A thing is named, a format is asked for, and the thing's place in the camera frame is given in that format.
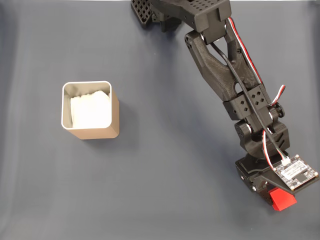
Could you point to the red cube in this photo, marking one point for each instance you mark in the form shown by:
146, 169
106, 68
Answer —
282, 200

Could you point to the beige open box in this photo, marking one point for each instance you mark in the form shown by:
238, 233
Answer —
100, 133

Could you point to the white crumpled tissue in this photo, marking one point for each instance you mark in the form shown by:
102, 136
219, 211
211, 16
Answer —
90, 112

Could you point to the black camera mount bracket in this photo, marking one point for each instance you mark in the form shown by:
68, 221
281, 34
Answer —
271, 178

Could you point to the bare camera circuit board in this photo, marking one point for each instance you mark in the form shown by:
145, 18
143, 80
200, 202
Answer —
296, 173

